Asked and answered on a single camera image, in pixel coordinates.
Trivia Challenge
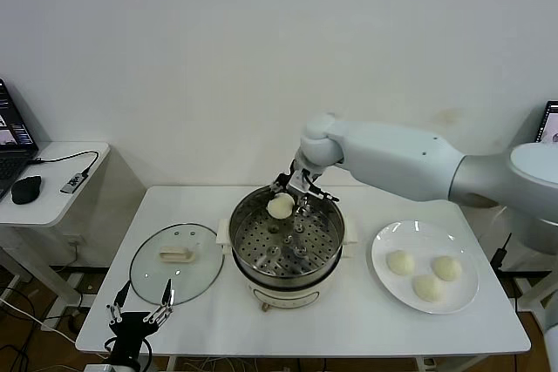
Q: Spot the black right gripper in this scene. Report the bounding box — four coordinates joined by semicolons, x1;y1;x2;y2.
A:
269;172;319;219

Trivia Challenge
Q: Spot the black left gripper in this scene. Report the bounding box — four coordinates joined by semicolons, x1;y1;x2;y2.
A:
106;278;175;367

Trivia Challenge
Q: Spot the white steamed baozi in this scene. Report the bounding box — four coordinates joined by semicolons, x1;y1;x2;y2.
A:
385;250;416;278
412;274;448;305
266;194;295;220
431;255;463;282

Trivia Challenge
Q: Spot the glass pot lid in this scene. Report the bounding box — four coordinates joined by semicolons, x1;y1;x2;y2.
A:
129;222;226;307

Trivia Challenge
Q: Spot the steel perforated steamer basket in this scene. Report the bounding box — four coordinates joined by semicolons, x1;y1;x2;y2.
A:
216;183;361;280

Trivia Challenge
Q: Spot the white side table with mouse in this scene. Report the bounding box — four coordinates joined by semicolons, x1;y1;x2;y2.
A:
0;141;147;316

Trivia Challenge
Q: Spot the grey usb hub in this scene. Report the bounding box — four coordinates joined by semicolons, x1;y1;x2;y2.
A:
60;170;90;194

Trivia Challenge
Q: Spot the black computer mouse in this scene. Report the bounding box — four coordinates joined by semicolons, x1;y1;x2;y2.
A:
10;174;44;206

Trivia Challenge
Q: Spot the white round plate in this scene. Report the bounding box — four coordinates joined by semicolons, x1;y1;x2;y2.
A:
371;220;480;315

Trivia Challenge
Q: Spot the black laptop beside mouse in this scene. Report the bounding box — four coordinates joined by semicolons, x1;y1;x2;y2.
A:
0;78;40;201

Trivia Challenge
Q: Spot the white side table with sticker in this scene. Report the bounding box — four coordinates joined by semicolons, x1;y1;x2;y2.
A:
500;214;558;338

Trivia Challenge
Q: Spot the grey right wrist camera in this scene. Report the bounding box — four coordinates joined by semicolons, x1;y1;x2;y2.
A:
289;169;313;188

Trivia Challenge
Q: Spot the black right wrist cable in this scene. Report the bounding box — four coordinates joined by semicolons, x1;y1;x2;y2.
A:
310;186;341;203

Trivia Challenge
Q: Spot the white floor cable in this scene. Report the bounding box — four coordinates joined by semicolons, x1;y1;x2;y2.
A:
0;294;79;345

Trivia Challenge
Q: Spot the black usb hub cable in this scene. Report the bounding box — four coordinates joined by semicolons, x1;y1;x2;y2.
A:
28;151;100;177

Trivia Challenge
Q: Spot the black cable with adapter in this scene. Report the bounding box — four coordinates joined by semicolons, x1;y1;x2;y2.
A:
490;232;514;271

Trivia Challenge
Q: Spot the grey laptop with cables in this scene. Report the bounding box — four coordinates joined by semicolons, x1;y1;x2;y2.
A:
534;100;558;143

